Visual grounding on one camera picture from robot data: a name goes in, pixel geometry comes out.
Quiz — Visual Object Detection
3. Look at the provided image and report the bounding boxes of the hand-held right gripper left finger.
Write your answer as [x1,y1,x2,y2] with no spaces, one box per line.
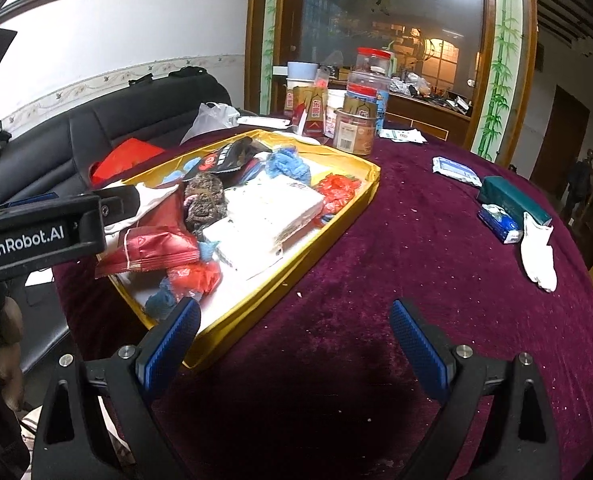
[29,297,202,480]

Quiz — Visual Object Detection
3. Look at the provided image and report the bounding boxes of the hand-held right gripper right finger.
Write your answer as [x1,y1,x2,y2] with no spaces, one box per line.
[389,299,562,480]

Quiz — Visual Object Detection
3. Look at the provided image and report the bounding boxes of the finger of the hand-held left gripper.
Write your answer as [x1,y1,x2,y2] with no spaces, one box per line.
[96,184,144,225]

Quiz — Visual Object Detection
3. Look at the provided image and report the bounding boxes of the white and red bag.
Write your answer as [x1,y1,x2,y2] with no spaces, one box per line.
[104,182,186,237]

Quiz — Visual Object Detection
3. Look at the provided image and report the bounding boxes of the red snack bag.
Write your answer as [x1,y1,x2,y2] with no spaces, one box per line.
[95,225,200,279]

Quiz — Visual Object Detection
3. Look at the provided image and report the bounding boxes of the blue and red mesh bag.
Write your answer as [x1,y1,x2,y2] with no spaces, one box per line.
[145,259,223,320]

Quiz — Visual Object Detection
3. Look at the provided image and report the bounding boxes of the brown knitted hat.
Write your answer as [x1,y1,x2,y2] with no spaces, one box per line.
[183,172,228,237]

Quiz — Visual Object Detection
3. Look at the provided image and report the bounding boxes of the yellow box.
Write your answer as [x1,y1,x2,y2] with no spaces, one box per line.
[94,129,382,370]

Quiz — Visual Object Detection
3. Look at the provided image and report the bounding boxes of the black snack pack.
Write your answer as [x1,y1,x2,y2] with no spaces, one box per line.
[196,139,263,175]

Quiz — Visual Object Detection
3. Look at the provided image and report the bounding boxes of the printed clear bag white tissue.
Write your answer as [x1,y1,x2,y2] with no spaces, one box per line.
[201,220,286,282]

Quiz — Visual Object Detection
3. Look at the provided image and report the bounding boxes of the light blue cloth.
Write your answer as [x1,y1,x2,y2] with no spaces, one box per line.
[265,146,312,187]

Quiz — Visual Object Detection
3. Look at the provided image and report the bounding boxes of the red plastic bag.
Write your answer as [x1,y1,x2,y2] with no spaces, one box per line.
[315,174,363,217]

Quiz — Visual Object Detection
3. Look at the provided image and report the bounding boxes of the person's left hand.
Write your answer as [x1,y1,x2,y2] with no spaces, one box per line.
[0,294,26,412]

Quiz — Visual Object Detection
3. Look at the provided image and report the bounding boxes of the red shopping bag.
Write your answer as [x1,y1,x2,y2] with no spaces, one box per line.
[89,137,166,187]

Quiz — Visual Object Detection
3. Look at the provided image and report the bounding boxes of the black leather sofa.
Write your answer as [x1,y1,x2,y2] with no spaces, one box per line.
[0,71,233,213]

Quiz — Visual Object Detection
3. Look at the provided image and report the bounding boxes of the white plastic bag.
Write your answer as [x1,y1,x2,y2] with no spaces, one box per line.
[180,102,240,145]

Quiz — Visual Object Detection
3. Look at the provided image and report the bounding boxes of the white plastic packet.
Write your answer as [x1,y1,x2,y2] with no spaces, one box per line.
[520,211,559,293]

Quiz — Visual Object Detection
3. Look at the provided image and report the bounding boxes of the teal tissue pack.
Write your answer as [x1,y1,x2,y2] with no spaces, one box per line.
[477,175,553,227]

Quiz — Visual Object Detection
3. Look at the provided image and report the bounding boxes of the white and blue tissue pack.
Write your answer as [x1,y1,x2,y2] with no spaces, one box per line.
[431,155,483,189]

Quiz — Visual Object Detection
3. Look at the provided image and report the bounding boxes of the red carton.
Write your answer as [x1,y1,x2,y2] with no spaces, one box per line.
[290,86,328,137]

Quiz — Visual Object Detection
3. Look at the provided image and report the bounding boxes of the white paper packet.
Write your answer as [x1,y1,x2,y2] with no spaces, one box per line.
[379,127,428,146]

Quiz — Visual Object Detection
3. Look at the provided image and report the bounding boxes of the pale lid plastic jar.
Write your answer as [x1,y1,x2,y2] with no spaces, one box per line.
[286,61,320,121]

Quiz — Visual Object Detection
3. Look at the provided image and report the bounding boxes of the brown label plastic jar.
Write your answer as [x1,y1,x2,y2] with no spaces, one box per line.
[333,87,380,157]

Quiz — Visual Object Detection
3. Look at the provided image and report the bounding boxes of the wooden counter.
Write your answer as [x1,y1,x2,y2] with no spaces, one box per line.
[384,91,473,142]

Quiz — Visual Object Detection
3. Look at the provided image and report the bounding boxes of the narrow bamboo painted panel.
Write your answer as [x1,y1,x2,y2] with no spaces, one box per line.
[259,0,283,103]

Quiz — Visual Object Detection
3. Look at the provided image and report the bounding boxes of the blue label plastic jar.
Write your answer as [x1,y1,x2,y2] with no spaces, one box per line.
[347,71,391,131]

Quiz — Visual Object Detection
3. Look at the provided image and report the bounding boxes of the wooden door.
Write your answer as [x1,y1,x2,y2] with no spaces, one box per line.
[528,85,591,198]

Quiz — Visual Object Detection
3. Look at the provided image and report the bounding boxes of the red lid clear jar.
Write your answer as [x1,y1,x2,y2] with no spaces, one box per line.
[355,47,393,92]

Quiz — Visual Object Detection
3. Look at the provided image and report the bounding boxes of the wide bamboo painted panel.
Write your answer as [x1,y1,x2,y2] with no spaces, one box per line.
[475,0,526,162]

